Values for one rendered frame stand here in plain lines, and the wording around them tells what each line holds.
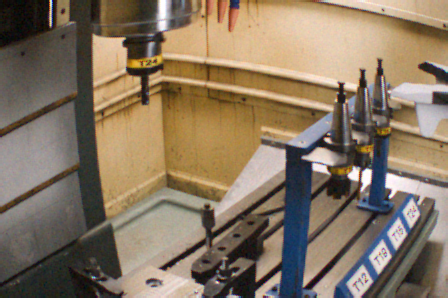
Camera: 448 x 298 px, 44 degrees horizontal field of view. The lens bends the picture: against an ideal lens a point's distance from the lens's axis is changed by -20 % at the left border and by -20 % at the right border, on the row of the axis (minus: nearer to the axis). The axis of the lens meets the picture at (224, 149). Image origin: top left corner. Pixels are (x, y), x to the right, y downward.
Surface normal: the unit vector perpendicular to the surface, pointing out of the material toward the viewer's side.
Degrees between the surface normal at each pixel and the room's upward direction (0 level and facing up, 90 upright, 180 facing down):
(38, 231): 91
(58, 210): 90
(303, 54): 90
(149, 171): 90
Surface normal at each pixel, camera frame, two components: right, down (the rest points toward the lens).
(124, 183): 0.83, 0.19
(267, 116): -0.57, 0.33
